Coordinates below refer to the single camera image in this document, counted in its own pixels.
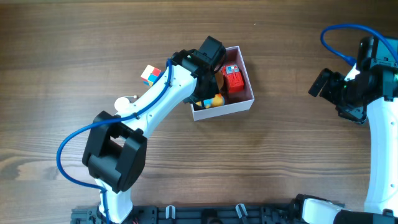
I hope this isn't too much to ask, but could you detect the white cardboard box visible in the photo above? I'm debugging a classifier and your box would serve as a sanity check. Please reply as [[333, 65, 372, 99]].
[[191, 46, 254, 121]]

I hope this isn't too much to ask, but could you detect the red toy truck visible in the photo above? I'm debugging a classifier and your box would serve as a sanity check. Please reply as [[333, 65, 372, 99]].
[[221, 64, 244, 94]]

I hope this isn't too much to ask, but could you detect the yellow duck toy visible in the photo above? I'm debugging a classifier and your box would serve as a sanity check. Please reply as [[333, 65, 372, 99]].
[[195, 93, 225, 109]]

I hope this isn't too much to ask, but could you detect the colourful two-by-two puzzle cube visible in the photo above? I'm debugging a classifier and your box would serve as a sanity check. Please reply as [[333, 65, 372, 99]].
[[141, 65, 161, 86]]

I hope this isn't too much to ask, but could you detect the white wooden rattle drum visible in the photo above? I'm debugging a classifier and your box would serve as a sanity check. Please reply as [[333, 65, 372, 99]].
[[114, 95, 139, 111]]

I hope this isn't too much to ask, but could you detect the brown plush toy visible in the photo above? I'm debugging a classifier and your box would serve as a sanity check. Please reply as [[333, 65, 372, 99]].
[[215, 72, 224, 90]]

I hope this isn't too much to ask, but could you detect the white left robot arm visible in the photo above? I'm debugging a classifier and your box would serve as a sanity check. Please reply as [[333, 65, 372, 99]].
[[82, 36, 226, 223]]

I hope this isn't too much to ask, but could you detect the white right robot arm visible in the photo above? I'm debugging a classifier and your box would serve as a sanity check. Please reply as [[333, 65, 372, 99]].
[[289, 35, 397, 223]]

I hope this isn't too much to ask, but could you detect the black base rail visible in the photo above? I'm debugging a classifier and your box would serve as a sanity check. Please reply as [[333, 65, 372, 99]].
[[70, 202, 346, 224]]

